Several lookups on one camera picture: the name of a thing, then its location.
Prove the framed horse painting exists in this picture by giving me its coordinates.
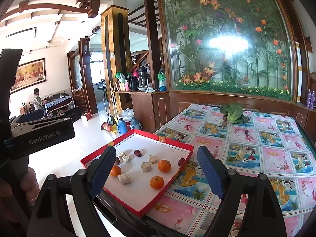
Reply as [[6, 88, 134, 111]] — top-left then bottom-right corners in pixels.
[[10, 58, 47, 93]]

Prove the flower bamboo glass screen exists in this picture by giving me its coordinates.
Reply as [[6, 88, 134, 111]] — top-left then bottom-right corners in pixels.
[[162, 0, 297, 101]]

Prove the far table with cloth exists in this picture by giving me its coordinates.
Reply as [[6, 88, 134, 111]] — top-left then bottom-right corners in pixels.
[[44, 93, 74, 118]]

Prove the colourful fruit print tablecloth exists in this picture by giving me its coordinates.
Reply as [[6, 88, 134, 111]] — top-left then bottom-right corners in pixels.
[[148, 104, 315, 236]]

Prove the left hand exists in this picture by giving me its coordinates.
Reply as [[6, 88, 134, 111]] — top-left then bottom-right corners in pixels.
[[0, 167, 40, 228]]

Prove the green label water bottle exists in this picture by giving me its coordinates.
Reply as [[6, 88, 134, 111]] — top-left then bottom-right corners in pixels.
[[158, 69, 166, 91]]

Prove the purple spray bottle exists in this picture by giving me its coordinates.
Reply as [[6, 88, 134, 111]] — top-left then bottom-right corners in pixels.
[[309, 91, 315, 110], [306, 89, 312, 109]]

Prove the orange tangerine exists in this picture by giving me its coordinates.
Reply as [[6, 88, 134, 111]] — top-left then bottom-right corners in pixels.
[[157, 160, 171, 173], [110, 165, 122, 177], [150, 176, 165, 189]]

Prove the seated person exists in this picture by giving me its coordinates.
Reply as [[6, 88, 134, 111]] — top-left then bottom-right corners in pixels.
[[33, 88, 47, 111]]

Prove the dark red jujube date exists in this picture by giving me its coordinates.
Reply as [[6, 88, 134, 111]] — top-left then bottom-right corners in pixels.
[[134, 150, 142, 157]]

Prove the black thermos pot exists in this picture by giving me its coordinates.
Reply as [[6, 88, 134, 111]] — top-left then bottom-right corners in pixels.
[[137, 66, 150, 87]]

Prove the red white shallow box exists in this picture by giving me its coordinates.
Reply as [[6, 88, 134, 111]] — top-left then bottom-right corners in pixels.
[[80, 128, 195, 218]]

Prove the grey blue thermos flask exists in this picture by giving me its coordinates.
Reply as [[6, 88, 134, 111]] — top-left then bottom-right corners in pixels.
[[130, 117, 142, 130]]

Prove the wooden low cabinet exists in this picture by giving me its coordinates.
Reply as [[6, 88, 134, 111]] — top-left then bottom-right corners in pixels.
[[115, 89, 316, 136]]

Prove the green bok choy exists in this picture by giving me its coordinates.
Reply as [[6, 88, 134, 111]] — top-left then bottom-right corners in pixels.
[[220, 103, 250, 124]]

